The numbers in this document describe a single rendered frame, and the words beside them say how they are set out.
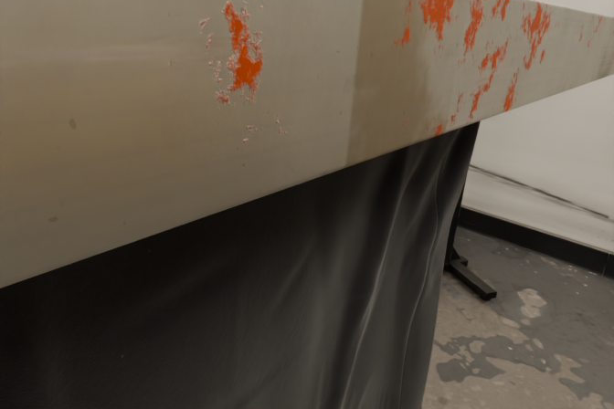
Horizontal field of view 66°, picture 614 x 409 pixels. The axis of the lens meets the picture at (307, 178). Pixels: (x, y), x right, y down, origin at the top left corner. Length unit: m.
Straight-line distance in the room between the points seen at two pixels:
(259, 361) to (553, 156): 2.10
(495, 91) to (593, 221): 2.18
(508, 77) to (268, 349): 0.18
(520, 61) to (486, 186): 2.23
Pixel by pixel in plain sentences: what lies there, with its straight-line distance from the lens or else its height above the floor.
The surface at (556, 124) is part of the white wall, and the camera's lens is 2.27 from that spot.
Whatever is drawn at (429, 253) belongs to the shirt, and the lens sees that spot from 0.45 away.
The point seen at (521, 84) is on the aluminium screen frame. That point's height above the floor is 0.96.
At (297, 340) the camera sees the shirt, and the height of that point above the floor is 0.80.
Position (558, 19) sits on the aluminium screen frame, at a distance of 0.22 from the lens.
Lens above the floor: 0.98
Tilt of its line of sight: 20 degrees down
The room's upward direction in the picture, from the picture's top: 4 degrees clockwise
